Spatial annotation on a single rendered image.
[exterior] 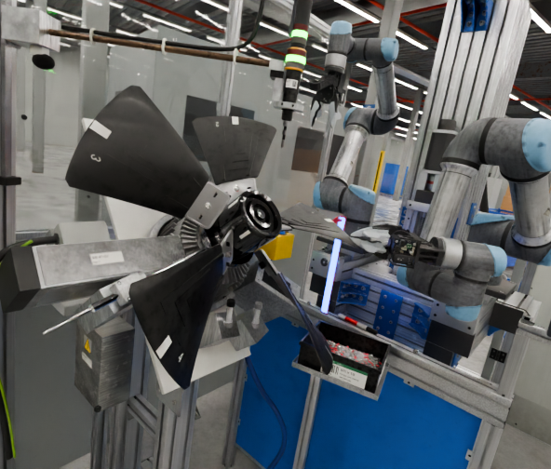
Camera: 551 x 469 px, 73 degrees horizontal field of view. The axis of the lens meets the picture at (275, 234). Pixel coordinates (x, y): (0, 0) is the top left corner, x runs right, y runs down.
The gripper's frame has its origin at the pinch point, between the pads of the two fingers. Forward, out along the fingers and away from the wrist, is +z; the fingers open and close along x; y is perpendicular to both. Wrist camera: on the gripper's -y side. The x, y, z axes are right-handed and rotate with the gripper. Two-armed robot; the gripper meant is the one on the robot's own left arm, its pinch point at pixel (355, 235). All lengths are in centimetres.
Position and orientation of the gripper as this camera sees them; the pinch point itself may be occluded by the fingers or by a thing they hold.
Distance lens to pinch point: 95.3
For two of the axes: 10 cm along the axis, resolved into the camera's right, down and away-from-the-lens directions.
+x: -1.4, 9.4, 3.1
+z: -9.9, -1.6, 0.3
